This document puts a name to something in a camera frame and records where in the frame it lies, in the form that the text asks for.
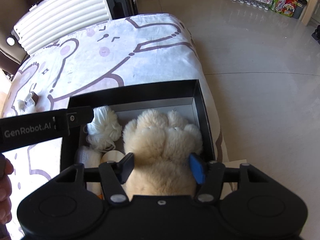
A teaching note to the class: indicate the grey trash bin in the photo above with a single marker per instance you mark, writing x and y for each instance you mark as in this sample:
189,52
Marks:
300,7

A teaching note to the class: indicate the white ribbed suitcase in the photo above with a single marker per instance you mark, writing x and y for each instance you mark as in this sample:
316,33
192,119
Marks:
70,10

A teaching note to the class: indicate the white yarn ball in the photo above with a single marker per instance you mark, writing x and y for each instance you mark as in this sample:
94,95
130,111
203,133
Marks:
103,127

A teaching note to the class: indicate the black cardboard box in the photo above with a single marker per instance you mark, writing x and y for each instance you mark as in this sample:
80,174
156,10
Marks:
155,95

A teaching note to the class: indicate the small white bow ornament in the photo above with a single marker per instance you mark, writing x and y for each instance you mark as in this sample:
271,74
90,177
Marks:
26,102

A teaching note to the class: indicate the bear printed blanket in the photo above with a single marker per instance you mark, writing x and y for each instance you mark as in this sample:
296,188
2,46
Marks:
120,50

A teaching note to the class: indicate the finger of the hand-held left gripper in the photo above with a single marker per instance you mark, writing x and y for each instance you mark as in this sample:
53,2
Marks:
77,117

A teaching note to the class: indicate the round beige wooden disc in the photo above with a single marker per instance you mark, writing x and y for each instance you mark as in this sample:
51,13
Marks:
112,156

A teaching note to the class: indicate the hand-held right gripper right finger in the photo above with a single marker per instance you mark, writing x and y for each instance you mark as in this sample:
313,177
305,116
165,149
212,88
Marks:
197,170

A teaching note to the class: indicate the person's left hand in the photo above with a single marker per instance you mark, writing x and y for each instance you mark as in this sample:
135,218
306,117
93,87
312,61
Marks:
5,195

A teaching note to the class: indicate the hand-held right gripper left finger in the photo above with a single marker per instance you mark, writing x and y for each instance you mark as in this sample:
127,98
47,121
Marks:
127,166

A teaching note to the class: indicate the cream kitchen cabinets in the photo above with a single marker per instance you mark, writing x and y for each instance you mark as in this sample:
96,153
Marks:
312,2

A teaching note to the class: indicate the small black object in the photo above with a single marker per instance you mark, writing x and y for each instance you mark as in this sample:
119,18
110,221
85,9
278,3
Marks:
316,32

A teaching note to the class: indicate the white plastic bag roll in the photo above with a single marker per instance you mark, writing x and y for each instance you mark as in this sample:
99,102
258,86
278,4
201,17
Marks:
87,156

